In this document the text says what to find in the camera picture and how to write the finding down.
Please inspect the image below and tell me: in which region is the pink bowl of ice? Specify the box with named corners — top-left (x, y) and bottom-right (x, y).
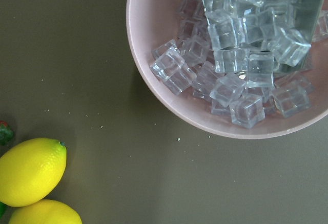
top-left (126, 0), bottom-right (327, 139)

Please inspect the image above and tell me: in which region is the metal ice scoop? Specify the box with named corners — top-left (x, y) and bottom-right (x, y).
top-left (202, 0), bottom-right (323, 74)

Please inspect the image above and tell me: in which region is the yellow lemon upper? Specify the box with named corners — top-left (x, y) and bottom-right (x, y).
top-left (1, 138), bottom-right (67, 207)

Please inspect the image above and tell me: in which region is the yellow lemon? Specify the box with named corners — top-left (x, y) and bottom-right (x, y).
top-left (1, 138), bottom-right (67, 207)
top-left (9, 199), bottom-right (82, 224)

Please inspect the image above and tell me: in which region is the yellow lemon lower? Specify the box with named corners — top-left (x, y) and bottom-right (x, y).
top-left (9, 199), bottom-right (82, 224)

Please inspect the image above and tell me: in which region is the red strawberry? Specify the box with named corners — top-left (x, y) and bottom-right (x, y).
top-left (1, 120), bottom-right (14, 146)

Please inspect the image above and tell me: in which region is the green lime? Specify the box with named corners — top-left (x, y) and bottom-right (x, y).
top-left (0, 202), bottom-right (7, 217)

